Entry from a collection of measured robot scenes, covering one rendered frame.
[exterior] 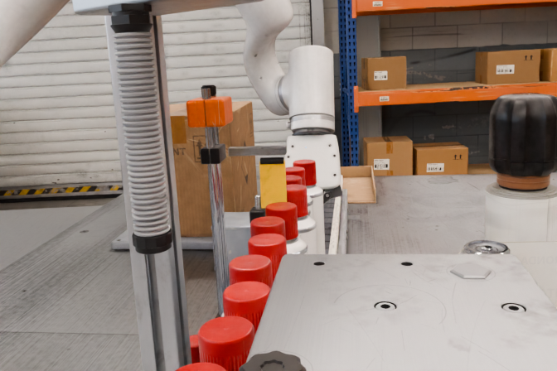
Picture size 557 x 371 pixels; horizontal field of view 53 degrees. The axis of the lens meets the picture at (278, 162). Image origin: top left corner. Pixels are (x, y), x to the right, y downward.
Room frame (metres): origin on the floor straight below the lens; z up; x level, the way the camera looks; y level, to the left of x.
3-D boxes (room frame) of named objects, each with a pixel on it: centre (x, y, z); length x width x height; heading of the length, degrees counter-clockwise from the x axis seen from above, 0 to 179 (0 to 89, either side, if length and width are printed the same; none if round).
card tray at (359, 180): (1.60, -0.15, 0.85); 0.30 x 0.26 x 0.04; 172
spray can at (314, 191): (0.79, -0.04, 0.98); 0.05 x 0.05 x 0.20
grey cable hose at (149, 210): (0.47, 0.11, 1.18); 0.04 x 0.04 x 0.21
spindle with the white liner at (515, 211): (0.65, -0.30, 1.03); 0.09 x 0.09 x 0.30
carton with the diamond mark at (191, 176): (1.32, 0.20, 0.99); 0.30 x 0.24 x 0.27; 173
